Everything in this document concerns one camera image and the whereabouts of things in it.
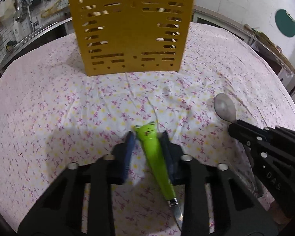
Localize green frog handle knife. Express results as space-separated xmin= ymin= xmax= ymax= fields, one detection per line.
xmin=134 ymin=122 xmax=183 ymax=230

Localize steel spoon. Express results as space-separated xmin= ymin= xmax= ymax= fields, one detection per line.
xmin=214 ymin=93 xmax=264 ymax=198

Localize pink floral tablecloth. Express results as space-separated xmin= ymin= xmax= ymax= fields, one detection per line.
xmin=0 ymin=23 xmax=295 ymax=230

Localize yellow perforated utensil holder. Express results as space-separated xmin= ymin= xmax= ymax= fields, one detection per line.
xmin=69 ymin=0 xmax=193 ymax=76

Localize steel sink faucet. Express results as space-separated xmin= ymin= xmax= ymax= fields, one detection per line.
xmin=20 ymin=0 xmax=39 ymax=32

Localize green round wall object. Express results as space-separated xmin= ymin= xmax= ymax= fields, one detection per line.
xmin=274 ymin=9 xmax=295 ymax=37

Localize wall utensil rack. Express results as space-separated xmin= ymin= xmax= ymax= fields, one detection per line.
xmin=0 ymin=0 xmax=70 ymax=32

